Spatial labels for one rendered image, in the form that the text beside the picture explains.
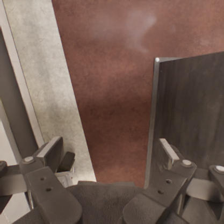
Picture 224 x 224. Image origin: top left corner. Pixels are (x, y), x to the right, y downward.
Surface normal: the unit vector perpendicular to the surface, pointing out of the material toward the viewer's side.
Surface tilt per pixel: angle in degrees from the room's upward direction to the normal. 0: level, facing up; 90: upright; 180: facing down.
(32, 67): 0
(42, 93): 0
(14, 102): 0
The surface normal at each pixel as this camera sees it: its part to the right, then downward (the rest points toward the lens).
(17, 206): 0.98, -0.17
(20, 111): -0.01, 0.25
